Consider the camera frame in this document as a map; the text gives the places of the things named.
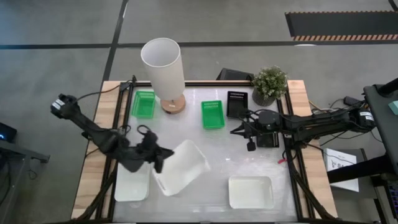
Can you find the teal object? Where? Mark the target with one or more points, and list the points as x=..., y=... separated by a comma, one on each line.
x=394, y=107

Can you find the white lamp with wooden base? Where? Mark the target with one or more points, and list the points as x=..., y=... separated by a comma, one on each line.
x=161, y=71

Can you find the potted plant in grey pot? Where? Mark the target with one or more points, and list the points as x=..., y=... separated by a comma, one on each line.
x=270, y=81

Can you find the green slotted plastic basket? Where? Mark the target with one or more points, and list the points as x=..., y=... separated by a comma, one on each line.
x=213, y=114
x=143, y=104

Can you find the dark device with blue light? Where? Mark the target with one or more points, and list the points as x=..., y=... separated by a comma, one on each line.
x=7, y=132

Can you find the black power adapter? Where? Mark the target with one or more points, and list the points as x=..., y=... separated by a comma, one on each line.
x=351, y=100

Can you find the black bar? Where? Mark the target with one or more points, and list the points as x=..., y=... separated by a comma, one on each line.
x=357, y=171

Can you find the black hazard-striped floor mat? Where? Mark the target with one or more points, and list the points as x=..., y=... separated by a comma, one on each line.
x=342, y=25

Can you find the black side table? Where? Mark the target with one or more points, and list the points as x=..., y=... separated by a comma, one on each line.
x=382, y=130

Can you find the black slotted plastic basket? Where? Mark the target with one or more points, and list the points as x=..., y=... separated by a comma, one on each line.
x=237, y=107
x=267, y=141

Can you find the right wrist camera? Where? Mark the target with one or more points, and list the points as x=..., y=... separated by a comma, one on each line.
x=251, y=145

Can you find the black device behind table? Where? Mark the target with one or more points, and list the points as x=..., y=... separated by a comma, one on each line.
x=233, y=74

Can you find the black aluminium table frame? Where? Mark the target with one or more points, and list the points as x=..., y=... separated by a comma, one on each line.
x=217, y=83

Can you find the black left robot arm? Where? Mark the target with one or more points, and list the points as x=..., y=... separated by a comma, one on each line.
x=93, y=130

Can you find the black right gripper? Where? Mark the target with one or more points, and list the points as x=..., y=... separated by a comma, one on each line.
x=267, y=121

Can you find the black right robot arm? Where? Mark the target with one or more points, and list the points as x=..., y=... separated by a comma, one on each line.
x=323, y=124

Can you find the small red clip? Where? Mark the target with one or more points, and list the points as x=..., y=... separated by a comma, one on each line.
x=282, y=160

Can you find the white cardboard box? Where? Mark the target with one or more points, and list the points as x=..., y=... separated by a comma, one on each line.
x=334, y=155

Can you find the keyboard with coloured keys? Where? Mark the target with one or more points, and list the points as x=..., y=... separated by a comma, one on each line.
x=394, y=196

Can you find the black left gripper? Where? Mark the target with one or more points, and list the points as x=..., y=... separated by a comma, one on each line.
x=149, y=147

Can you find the grey metal stand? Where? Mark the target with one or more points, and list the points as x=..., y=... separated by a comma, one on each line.
x=18, y=151

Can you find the white plastic basket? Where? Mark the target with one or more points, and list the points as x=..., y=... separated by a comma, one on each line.
x=132, y=186
x=251, y=192
x=183, y=169

